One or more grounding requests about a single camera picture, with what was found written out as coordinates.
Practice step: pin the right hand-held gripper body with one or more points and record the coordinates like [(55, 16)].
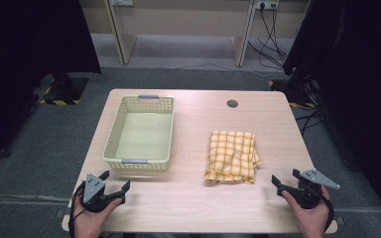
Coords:
[(309, 193)]

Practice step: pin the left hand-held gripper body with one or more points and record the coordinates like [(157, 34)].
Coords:
[(93, 188)]

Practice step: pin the pale yellow plastic basket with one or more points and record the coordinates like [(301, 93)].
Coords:
[(142, 135)]

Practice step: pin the yellow checkered cloth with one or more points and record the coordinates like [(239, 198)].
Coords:
[(231, 157)]

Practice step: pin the person's right hand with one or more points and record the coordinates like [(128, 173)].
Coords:
[(311, 221)]

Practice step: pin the person's left hand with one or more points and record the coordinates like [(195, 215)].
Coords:
[(89, 223)]

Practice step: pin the black stand base striped tape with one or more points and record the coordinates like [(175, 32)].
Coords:
[(66, 91)]

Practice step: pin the black curtain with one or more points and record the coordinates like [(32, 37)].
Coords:
[(29, 49), (360, 82)]

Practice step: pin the light wooden desk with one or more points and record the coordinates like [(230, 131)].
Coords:
[(185, 20)]

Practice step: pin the grey table corner bracket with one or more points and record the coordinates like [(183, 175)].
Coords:
[(340, 221)]

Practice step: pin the white wall power outlet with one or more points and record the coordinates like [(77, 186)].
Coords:
[(122, 2), (267, 4)]

